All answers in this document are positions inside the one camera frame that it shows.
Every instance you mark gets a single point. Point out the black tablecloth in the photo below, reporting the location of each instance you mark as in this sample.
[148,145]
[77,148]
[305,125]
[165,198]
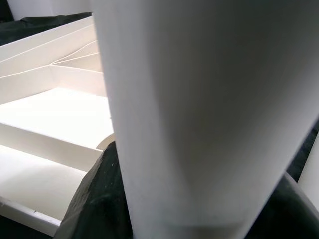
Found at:
[25,30]

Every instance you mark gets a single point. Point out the white plastic table top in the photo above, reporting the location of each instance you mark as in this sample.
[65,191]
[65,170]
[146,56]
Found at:
[49,119]

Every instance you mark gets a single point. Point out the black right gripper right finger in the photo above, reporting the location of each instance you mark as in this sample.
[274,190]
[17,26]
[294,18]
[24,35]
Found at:
[289,214]

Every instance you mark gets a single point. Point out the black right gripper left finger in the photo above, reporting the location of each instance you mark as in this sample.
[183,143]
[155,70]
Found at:
[99,199]

